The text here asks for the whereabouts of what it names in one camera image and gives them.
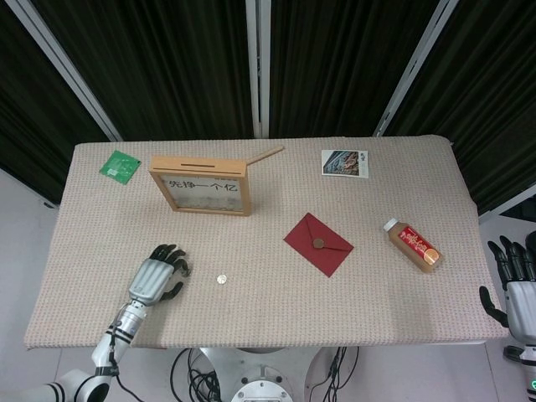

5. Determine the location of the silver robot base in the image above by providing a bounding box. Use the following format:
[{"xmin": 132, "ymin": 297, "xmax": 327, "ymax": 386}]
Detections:
[{"xmin": 198, "ymin": 346, "xmax": 323, "ymax": 402}]

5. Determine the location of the black cable bundle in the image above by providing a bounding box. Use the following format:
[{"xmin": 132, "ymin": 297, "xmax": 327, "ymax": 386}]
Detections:
[
  {"xmin": 309, "ymin": 346, "xmax": 361, "ymax": 402},
  {"xmin": 171, "ymin": 347, "xmax": 223, "ymax": 402}
]

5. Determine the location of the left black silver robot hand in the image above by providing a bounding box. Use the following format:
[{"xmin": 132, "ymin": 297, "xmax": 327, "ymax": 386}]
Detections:
[{"xmin": 127, "ymin": 244, "xmax": 193, "ymax": 303}]

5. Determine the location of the red envelope with seal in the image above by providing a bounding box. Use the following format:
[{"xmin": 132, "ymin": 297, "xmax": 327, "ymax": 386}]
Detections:
[{"xmin": 283, "ymin": 212, "xmax": 355, "ymax": 278}]

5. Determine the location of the green foil packet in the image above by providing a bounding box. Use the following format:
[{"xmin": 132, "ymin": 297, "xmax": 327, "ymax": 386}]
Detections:
[{"xmin": 98, "ymin": 150, "xmax": 142, "ymax": 185}]

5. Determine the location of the photo postcard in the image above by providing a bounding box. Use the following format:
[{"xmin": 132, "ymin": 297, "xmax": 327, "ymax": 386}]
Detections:
[{"xmin": 321, "ymin": 149, "xmax": 370, "ymax": 179}]

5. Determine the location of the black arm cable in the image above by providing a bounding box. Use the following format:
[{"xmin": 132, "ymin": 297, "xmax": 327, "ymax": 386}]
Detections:
[{"xmin": 106, "ymin": 305, "xmax": 142, "ymax": 399}]

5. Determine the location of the brown drink bottle red label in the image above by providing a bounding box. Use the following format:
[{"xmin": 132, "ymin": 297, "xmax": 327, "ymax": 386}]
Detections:
[{"xmin": 382, "ymin": 218, "xmax": 444, "ymax": 276}]

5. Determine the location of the beige woven tablecloth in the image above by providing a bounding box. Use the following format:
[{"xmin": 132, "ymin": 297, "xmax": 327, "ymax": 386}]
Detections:
[{"xmin": 23, "ymin": 133, "xmax": 510, "ymax": 351}]

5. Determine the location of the black curtain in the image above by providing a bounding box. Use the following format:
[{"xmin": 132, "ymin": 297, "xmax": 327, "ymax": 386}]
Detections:
[
  {"xmin": 0, "ymin": 0, "xmax": 112, "ymax": 206},
  {"xmin": 384, "ymin": 0, "xmax": 536, "ymax": 214},
  {"xmin": 270, "ymin": 0, "xmax": 445, "ymax": 137},
  {"xmin": 31, "ymin": 0, "xmax": 257, "ymax": 142}
]

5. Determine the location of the wooden stick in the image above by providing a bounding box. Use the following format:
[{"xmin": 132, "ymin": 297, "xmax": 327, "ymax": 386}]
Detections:
[{"xmin": 245, "ymin": 146, "xmax": 286, "ymax": 165}]

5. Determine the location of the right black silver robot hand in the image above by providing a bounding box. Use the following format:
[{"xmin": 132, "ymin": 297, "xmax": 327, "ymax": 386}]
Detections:
[{"xmin": 478, "ymin": 234, "xmax": 536, "ymax": 332}]

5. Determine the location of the wooden coin box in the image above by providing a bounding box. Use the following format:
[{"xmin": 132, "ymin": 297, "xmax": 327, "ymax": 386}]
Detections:
[{"xmin": 148, "ymin": 155, "xmax": 254, "ymax": 218}]

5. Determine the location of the white frame post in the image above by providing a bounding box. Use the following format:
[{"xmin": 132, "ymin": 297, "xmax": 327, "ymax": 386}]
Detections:
[
  {"xmin": 12, "ymin": 0, "xmax": 122, "ymax": 142},
  {"xmin": 245, "ymin": 0, "xmax": 273, "ymax": 138},
  {"xmin": 372, "ymin": 0, "xmax": 466, "ymax": 137}
]

